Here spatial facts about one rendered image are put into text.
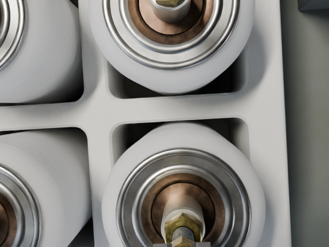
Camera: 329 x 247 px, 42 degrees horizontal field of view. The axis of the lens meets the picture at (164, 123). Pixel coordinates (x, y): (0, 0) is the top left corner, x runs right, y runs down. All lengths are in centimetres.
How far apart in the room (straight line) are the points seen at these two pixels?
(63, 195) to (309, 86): 33
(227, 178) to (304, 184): 28
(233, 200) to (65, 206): 10
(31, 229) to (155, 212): 7
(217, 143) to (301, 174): 28
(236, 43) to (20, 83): 13
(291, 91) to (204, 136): 27
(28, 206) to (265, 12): 20
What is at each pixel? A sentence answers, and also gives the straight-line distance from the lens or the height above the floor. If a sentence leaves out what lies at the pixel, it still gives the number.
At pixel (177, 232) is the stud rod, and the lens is 20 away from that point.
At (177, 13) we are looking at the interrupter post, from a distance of 23.
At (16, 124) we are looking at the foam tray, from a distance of 33.
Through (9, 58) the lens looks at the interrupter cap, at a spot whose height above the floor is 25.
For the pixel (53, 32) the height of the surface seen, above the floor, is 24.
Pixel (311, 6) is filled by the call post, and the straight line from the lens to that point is 50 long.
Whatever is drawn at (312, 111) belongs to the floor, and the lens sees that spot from 51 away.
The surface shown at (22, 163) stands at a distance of 26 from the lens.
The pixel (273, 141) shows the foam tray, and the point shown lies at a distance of 32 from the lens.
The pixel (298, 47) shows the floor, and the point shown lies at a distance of 51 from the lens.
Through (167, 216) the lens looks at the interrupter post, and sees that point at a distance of 22.
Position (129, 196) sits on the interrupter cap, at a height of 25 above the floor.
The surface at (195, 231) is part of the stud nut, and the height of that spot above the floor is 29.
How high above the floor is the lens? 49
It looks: 87 degrees down
